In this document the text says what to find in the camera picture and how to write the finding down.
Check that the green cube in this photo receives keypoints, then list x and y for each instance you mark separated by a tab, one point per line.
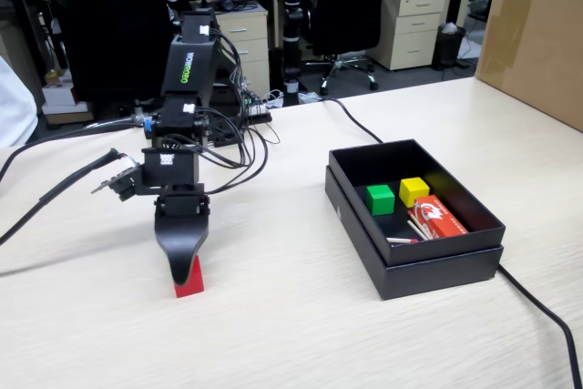
380	200

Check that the yellow cube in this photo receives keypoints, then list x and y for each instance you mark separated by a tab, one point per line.
413	191

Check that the orange matchbox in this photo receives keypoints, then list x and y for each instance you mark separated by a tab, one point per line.
439	218

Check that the person in white clothing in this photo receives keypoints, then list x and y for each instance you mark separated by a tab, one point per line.
16	111

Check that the black open box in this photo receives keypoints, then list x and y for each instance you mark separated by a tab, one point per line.
455	250

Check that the large black office chair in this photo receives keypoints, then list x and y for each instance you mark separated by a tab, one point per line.
105	20

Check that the black pole with white bands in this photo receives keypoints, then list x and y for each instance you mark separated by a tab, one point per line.
292	43

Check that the red cube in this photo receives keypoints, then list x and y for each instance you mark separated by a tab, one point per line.
197	284

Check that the beige three-drawer cabinet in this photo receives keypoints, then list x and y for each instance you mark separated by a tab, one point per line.
410	29

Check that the thin black stand pole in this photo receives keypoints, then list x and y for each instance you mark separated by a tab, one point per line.
270	20

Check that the black box lid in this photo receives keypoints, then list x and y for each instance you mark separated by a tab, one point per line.
437	276

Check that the wooden match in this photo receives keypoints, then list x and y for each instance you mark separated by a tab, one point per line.
416	229
401	240
418	223

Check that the black trash bin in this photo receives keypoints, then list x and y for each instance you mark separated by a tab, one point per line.
448	47

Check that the blue tipped metal clamp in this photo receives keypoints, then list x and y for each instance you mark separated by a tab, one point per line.
148	124

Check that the stacked white boxes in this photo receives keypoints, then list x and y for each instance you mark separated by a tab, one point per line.
61	97

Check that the black wheeled office chair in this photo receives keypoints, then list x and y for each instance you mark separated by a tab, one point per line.
350	2

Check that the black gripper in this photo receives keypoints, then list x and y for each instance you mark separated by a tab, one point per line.
175	172

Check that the beige drawer cabinet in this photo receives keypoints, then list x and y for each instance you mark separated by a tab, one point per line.
255	43

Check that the beige side cabinet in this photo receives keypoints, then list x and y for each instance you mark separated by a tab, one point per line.
18	43

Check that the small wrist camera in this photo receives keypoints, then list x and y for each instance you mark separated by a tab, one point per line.
123	184

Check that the large cardboard box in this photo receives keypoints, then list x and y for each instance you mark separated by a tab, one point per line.
533	52

